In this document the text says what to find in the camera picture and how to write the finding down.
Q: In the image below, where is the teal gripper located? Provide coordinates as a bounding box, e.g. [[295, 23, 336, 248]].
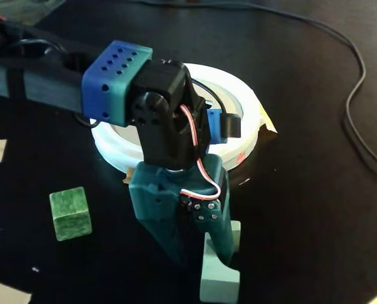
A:
[[127, 154, 233, 269]]

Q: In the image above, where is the light green U shape block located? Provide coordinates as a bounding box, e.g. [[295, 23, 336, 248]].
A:
[[199, 220, 242, 303]]

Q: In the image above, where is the white round shape sorter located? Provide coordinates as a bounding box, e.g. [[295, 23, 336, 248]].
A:
[[91, 63, 260, 174]]

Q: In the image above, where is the long beige masking tape strip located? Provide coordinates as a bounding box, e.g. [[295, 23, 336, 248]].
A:
[[122, 168, 136, 185]]

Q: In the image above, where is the green wooden cube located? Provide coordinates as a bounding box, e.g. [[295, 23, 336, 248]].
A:
[[48, 186, 93, 242]]

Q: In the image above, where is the yellowish masking tape piece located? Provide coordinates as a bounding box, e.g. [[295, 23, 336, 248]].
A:
[[257, 106, 278, 136]]

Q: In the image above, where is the large pale tape piece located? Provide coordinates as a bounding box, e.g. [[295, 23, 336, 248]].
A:
[[0, 281, 33, 304]]

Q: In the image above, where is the red white servo wire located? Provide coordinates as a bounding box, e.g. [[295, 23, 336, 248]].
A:
[[179, 104, 221, 200]]

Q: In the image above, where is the long black cable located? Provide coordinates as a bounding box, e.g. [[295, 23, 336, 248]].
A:
[[134, 0, 377, 177]]

